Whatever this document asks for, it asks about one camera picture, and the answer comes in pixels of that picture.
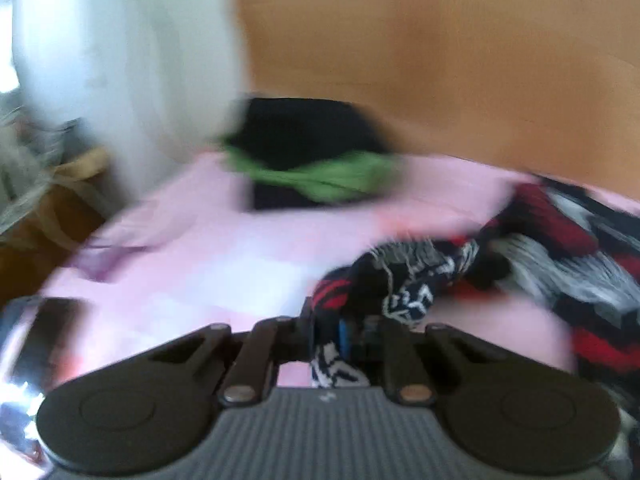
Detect pink bedsheet with deer print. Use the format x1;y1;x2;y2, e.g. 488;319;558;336
37;152;640;391

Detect black and green folded clothes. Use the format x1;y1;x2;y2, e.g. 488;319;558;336
221;96;401;211

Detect wooden bed headboard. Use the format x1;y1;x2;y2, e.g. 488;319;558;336
235;0;639;197

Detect black red patterned reindeer sock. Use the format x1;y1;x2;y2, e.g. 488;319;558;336
309;174;640;401

